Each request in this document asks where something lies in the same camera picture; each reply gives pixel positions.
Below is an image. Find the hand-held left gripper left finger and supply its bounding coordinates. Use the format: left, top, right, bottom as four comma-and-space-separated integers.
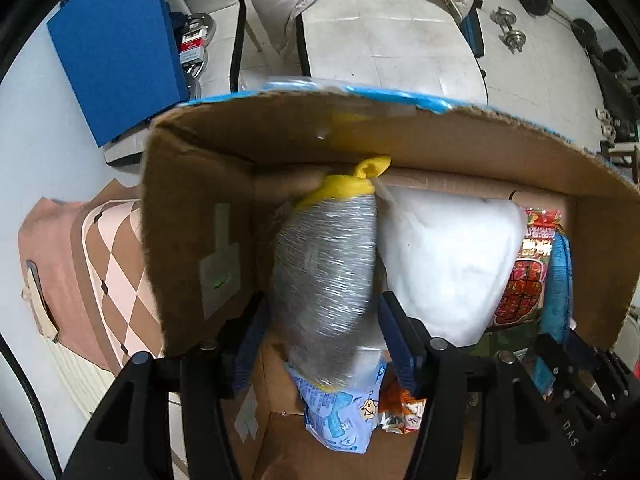
62, 292, 273, 480

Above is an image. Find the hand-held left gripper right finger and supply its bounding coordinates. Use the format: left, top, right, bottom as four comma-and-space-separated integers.
377, 291, 568, 480

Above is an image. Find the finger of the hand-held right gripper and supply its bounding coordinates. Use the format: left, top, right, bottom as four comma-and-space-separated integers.
534, 332, 598, 403
596, 347, 640, 413

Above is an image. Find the green packet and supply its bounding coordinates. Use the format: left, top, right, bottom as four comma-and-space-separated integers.
470, 327, 536, 366

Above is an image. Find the panda print snack packet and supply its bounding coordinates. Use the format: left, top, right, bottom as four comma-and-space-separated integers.
377, 380, 428, 435

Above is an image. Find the red snack packet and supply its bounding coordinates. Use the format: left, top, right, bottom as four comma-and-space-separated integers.
492, 206, 563, 328

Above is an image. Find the light blue snack packet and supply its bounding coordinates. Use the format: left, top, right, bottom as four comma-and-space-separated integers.
285, 355, 388, 455

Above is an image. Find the white soft packet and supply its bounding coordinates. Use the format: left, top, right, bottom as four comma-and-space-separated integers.
375, 185, 530, 348

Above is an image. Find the silver packet with yellow ends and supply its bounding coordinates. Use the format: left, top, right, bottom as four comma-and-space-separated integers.
272, 156, 392, 393

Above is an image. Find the cardboard box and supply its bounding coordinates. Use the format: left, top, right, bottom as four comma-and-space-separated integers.
141, 85, 640, 480

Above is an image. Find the diamond pattern table mat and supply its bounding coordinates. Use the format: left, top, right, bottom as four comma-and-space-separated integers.
80, 199, 168, 361

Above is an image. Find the pair of white shoes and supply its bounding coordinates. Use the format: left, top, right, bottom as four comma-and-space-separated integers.
595, 107, 617, 138

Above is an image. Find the red and white box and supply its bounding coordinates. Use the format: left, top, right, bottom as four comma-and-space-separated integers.
179, 27, 207, 66

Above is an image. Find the blue folding mat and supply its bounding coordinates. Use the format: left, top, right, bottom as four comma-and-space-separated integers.
46, 0, 182, 148

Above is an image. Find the black and blue weight bench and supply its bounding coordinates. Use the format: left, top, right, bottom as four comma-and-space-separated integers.
460, 0, 487, 58

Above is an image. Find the short barbell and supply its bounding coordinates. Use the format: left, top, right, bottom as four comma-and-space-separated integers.
515, 0, 601, 54

